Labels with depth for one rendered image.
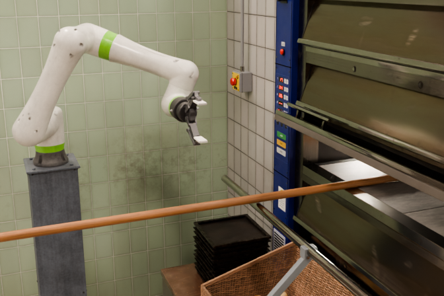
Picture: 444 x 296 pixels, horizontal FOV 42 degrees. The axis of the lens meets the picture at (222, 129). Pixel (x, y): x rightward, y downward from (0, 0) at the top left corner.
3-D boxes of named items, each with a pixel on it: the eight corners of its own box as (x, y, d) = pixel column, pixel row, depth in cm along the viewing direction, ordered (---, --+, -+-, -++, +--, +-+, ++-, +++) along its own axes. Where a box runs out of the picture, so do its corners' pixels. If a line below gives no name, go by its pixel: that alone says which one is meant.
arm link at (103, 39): (63, 49, 233) (70, 20, 229) (76, 45, 245) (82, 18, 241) (105, 64, 231) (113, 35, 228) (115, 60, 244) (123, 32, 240)
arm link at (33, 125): (0, 139, 229) (55, 21, 213) (21, 129, 245) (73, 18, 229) (28, 156, 229) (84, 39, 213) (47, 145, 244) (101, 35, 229)
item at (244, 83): (244, 88, 307) (244, 69, 304) (252, 91, 298) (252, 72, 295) (231, 89, 304) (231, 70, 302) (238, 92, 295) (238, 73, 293)
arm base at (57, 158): (30, 152, 268) (28, 140, 266) (63, 148, 273) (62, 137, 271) (34, 169, 244) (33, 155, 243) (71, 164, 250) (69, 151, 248)
